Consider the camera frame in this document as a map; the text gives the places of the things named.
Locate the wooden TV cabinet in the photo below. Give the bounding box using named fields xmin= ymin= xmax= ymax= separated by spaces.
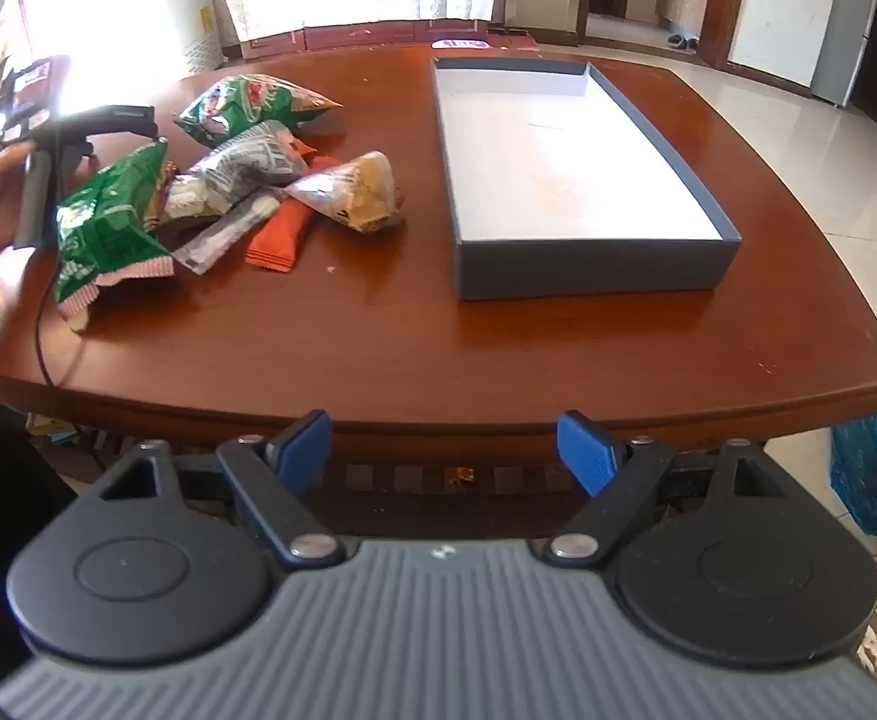
xmin=241 ymin=15 xmax=507 ymax=61

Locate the silver printed snack packet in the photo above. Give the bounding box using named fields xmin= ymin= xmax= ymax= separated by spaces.
xmin=190 ymin=120 xmax=312 ymax=211

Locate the narrow silver packet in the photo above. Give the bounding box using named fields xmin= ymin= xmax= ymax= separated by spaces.
xmin=170 ymin=195 xmax=282 ymax=275

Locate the green checked-edge snack bag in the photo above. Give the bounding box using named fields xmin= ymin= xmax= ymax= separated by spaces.
xmin=54 ymin=141 xmax=176 ymax=320

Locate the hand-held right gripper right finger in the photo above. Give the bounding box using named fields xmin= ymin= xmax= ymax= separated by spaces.
xmin=541 ymin=410 xmax=785 ymax=569

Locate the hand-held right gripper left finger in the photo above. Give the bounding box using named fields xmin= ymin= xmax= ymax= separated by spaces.
xmin=100 ymin=410 xmax=342 ymax=569

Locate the clear packet of yellow snacks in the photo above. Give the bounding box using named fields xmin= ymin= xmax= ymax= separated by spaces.
xmin=284 ymin=151 xmax=405 ymax=232

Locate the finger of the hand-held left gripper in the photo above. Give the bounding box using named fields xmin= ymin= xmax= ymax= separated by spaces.
xmin=54 ymin=105 xmax=160 ymax=143

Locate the white chest freezer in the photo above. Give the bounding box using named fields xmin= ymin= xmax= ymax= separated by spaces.
xmin=130 ymin=0 xmax=228 ymax=91

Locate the orange stick packet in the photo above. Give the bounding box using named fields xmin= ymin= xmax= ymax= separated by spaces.
xmin=245 ymin=154 xmax=340 ymax=272

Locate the grey cardboard box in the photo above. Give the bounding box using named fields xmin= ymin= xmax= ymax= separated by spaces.
xmin=430 ymin=56 xmax=743 ymax=302

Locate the large green chip bag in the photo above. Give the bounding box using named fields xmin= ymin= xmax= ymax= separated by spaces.
xmin=174 ymin=75 xmax=343 ymax=149

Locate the silver refrigerator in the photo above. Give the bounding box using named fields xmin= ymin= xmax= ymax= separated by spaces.
xmin=809 ymin=0 xmax=877 ymax=110

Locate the small white packet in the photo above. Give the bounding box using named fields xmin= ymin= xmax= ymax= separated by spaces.
xmin=162 ymin=174 xmax=218 ymax=230

